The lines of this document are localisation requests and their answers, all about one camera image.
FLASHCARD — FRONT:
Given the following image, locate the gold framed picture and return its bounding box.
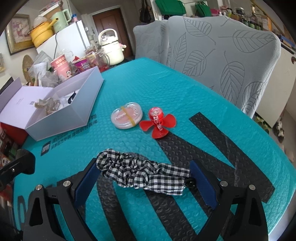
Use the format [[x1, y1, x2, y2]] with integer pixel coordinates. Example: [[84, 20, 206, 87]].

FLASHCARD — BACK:
[[5, 14, 34, 55]]

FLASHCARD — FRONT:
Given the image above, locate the black white gingham scrunchie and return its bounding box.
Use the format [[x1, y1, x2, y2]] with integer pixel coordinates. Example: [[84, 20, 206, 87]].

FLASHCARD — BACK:
[[96, 149, 190, 195]]

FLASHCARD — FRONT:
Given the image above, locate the lavender open gift box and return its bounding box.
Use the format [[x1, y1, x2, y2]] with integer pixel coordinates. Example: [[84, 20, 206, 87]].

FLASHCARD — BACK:
[[1, 67, 103, 141]]

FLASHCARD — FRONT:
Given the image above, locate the far grey leaf chair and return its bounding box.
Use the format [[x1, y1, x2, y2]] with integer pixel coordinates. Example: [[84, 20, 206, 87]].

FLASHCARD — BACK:
[[133, 20, 169, 65]]

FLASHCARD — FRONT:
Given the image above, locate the near grey leaf chair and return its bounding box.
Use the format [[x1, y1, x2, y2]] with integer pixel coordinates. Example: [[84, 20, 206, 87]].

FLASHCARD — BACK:
[[166, 16, 281, 118]]

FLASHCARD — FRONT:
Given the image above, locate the white cabinet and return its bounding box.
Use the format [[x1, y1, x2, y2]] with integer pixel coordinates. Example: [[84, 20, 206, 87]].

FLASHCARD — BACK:
[[256, 44, 295, 127]]

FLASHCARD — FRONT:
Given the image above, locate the glass mug red liquid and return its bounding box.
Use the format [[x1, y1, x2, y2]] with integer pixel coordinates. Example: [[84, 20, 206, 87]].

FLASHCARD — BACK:
[[95, 51, 110, 73]]

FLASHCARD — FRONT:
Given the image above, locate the white mini fridge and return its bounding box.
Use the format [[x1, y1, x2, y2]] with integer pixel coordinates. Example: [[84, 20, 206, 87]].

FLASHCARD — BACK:
[[37, 21, 90, 61]]

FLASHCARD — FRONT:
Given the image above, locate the purple instant noodle bowl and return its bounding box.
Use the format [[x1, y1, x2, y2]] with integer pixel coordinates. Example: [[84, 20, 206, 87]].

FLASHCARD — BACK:
[[72, 57, 91, 73]]

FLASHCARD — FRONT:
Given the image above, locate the grey hair claw clip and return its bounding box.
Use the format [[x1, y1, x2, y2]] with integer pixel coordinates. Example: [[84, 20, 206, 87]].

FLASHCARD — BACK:
[[34, 99, 50, 108]]

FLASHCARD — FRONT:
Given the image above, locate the large green tote bag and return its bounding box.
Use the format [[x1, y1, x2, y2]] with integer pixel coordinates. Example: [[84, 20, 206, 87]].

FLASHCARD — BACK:
[[155, 0, 186, 16]]

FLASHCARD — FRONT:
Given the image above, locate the beige marbled hair claw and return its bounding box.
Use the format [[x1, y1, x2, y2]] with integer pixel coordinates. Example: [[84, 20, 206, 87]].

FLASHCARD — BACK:
[[45, 97, 61, 115]]

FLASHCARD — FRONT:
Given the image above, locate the red flower hair clip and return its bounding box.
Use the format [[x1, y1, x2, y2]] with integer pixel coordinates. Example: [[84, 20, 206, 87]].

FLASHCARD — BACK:
[[139, 107, 177, 139]]

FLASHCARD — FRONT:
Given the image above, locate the grey leaf chair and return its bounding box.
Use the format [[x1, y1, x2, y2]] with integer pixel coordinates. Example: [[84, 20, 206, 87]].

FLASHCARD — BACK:
[[166, 16, 281, 118], [133, 20, 169, 65]]

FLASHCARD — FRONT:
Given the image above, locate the pink paper cup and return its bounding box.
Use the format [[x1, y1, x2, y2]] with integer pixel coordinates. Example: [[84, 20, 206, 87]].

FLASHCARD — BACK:
[[50, 54, 72, 82]]

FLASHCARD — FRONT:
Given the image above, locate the small green tote bag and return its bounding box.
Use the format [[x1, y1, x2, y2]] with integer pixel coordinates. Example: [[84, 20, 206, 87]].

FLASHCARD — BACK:
[[195, 1, 212, 18]]

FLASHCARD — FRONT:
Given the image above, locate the black hanging handbag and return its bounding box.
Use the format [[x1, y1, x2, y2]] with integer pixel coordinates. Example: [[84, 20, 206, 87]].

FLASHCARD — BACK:
[[139, 0, 152, 24]]

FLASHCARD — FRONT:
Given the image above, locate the cream white kettle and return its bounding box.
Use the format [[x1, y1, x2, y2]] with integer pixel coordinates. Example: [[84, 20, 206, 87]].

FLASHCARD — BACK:
[[98, 29, 126, 66]]

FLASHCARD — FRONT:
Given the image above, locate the red box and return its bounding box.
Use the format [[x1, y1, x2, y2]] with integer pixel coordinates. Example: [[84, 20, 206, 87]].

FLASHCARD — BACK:
[[1, 123, 28, 146]]

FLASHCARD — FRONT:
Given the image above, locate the yellow cooking pot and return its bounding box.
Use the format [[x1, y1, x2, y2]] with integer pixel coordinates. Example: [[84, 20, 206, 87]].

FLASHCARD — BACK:
[[29, 18, 58, 48]]

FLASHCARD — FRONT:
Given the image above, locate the light green electric kettle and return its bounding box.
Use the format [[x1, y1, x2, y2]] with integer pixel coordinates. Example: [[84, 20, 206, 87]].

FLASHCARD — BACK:
[[50, 9, 71, 33]]

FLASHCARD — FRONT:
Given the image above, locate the black hair clip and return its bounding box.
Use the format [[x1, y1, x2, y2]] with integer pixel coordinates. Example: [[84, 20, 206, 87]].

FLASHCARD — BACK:
[[67, 91, 77, 104]]

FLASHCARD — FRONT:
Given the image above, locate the brown wooden door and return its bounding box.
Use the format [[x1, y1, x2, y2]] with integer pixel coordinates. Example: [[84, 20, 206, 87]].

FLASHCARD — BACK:
[[92, 8, 132, 52]]

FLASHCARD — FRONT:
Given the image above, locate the pink round blush compact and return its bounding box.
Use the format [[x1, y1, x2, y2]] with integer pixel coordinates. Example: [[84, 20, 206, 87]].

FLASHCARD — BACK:
[[111, 102, 143, 130]]

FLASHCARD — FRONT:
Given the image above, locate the teal bubble mailer mat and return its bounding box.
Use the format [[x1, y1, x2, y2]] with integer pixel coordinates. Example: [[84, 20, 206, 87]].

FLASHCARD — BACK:
[[14, 58, 295, 240]]

